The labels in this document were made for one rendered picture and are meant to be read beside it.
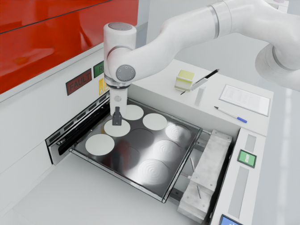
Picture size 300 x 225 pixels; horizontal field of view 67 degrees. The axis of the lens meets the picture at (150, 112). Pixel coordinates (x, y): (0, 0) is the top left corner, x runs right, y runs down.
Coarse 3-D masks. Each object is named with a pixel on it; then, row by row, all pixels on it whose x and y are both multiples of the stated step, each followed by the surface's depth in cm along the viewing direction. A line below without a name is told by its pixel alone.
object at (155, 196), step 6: (72, 150) 76; (78, 156) 76; (84, 156) 75; (90, 162) 74; (96, 162) 74; (102, 168) 73; (108, 168) 73; (114, 174) 71; (126, 180) 70; (132, 186) 70; (138, 186) 69; (144, 192) 68; (150, 192) 68; (156, 198) 67; (162, 198) 67
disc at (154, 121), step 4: (148, 116) 95; (152, 116) 95; (156, 116) 95; (160, 116) 95; (144, 120) 92; (148, 120) 93; (152, 120) 93; (156, 120) 93; (160, 120) 93; (164, 120) 94; (144, 124) 91; (148, 124) 91; (152, 124) 91; (156, 124) 91; (160, 124) 92; (164, 124) 92; (148, 128) 89; (152, 128) 89; (156, 128) 90; (160, 128) 90
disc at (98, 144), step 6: (90, 138) 82; (96, 138) 82; (102, 138) 82; (108, 138) 83; (90, 144) 80; (96, 144) 80; (102, 144) 80; (108, 144) 81; (90, 150) 78; (96, 150) 78; (102, 150) 78; (108, 150) 78
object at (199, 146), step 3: (192, 141) 93; (198, 141) 94; (198, 144) 92; (201, 144) 92; (204, 144) 93; (195, 147) 94; (198, 147) 93; (201, 147) 92; (204, 147) 91; (201, 150) 93; (225, 156) 89
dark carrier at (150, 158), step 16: (144, 112) 96; (96, 128) 86; (144, 128) 89; (176, 128) 91; (192, 128) 92; (80, 144) 79; (128, 144) 82; (144, 144) 83; (160, 144) 83; (176, 144) 84; (96, 160) 75; (112, 160) 76; (128, 160) 76; (144, 160) 77; (160, 160) 78; (176, 160) 78; (128, 176) 71; (144, 176) 72; (160, 176) 73; (160, 192) 68
